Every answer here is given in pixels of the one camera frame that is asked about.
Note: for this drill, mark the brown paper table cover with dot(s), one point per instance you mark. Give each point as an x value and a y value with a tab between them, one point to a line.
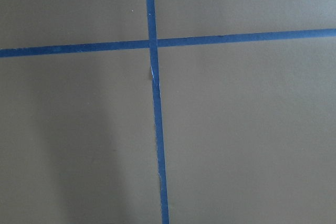
167	111

